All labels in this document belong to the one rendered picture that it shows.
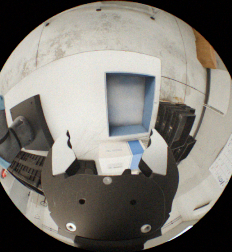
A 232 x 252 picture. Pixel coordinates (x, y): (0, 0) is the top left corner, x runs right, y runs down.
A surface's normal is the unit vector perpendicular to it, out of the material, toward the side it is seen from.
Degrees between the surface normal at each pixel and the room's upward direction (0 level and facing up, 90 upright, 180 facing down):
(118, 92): 0
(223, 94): 90
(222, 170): 90
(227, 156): 90
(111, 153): 90
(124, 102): 0
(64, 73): 0
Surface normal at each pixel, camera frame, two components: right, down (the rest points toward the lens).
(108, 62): 0.13, 0.48
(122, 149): 0.00, -0.87
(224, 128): -0.99, 0.08
